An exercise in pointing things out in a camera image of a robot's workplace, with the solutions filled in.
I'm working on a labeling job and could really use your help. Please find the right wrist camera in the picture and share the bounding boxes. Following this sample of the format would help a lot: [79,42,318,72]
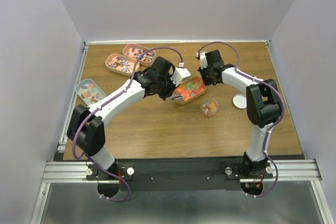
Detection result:
[196,52,208,69]

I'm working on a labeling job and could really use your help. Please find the white round lid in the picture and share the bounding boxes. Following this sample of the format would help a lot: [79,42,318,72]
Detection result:
[232,94,247,109]

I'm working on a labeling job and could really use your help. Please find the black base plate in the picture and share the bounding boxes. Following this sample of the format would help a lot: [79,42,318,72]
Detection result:
[117,157,242,192]

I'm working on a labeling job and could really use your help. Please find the purple cable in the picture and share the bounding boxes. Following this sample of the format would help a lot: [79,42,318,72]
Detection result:
[71,46,185,202]
[196,41,286,199]

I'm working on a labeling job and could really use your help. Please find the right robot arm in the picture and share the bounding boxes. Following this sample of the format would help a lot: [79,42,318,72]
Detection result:
[196,50,284,178]

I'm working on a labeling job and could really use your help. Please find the metal scoop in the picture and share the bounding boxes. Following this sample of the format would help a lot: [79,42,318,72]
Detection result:
[170,93,184,102]

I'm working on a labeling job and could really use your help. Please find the clear plastic cup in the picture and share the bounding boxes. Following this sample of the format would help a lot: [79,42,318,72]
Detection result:
[201,98,218,118]

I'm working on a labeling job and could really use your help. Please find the beige candy tray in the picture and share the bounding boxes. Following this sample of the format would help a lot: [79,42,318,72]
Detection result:
[105,54,140,77]

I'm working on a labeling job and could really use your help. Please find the grey candy tray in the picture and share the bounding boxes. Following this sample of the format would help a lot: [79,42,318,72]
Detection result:
[75,79,106,105]

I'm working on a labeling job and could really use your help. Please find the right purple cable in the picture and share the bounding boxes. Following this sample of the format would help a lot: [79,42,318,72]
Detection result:
[196,41,286,199]

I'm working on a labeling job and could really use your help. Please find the orange candy tray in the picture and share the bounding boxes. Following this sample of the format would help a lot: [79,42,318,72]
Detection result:
[173,76,206,105]

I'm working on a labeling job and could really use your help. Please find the pink candy tray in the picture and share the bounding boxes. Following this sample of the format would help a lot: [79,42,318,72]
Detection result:
[122,44,156,67]

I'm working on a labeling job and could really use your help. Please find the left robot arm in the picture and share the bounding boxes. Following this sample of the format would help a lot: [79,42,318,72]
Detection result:
[67,57,184,179]

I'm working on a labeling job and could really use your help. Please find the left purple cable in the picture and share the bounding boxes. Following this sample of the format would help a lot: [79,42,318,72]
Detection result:
[71,46,185,202]

